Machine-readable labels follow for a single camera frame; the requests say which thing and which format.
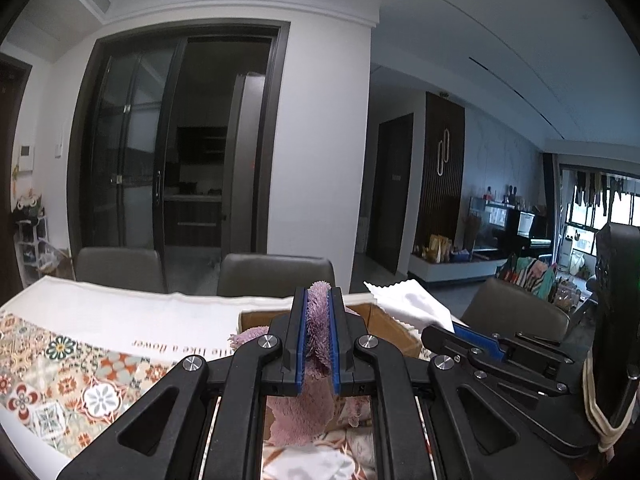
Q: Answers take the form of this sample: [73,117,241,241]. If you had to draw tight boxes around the white foam sheet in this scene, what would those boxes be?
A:
[363,280,454,332]

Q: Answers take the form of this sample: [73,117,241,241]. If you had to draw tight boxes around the white low tv cabinet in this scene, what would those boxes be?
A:
[408,255,506,284]

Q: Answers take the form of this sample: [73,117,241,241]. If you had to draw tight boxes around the grey refrigerator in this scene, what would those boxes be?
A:
[221,73,265,257]

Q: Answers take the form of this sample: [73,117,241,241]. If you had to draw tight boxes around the grey chair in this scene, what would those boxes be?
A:
[75,247,166,294]
[461,278,570,341]
[217,254,335,298]

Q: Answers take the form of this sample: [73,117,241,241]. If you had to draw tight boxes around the dark glass sliding door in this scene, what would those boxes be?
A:
[66,19,292,266]

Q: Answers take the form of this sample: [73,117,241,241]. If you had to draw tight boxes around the white shoe rack shelf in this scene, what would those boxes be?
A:
[12,191,70,287]

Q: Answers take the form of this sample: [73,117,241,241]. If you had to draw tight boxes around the brown cardboard box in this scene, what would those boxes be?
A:
[229,302,423,358]

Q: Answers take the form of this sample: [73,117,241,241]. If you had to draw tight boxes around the purple fuzzy cloth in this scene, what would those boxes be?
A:
[226,280,374,449]

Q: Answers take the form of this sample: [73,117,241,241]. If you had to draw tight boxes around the wall intercom panel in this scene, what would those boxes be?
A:
[17,144,35,174]

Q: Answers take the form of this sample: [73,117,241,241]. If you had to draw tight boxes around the patterned tablecloth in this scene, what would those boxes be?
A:
[0,274,432,480]

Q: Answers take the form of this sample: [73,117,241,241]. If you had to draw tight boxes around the grey chair far left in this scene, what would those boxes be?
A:
[75,247,166,294]

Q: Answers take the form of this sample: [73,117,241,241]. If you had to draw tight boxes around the grey chair far middle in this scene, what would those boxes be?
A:
[217,254,335,298]

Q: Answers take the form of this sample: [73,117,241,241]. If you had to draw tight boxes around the grey chair right side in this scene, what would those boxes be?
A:
[461,278,570,341]

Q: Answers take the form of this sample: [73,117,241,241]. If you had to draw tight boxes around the colourful clothes on chair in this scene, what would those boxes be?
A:
[496,255,556,302]

